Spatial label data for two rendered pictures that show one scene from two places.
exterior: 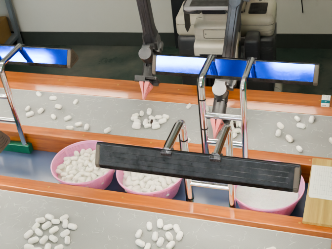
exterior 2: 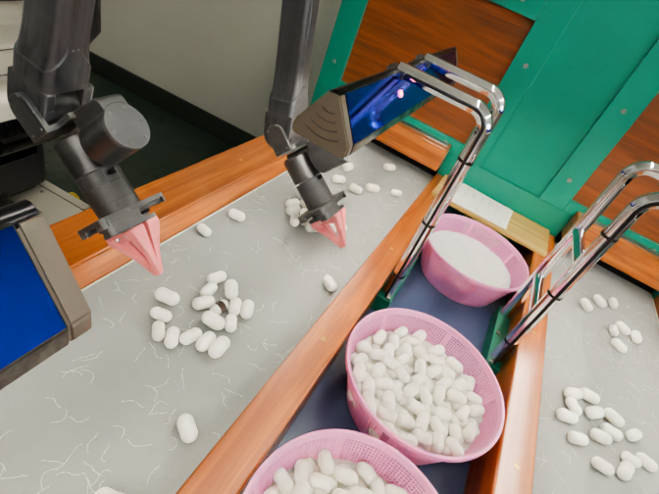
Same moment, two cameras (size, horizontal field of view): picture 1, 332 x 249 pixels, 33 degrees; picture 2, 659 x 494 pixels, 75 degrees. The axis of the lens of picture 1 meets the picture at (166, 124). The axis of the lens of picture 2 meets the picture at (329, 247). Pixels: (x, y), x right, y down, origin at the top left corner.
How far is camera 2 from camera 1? 2.19 m
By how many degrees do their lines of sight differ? 75
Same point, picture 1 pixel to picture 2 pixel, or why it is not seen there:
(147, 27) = (84, 25)
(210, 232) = (563, 352)
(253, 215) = not seen: hidden behind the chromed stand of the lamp
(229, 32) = (313, 13)
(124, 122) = (167, 370)
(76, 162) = not seen: outside the picture
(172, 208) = (538, 379)
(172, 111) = (196, 261)
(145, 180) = (431, 401)
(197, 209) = (535, 344)
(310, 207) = (523, 237)
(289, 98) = not seen: hidden behind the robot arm
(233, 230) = (554, 324)
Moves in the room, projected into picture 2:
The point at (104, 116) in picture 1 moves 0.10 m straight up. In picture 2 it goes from (79, 417) to (76, 368)
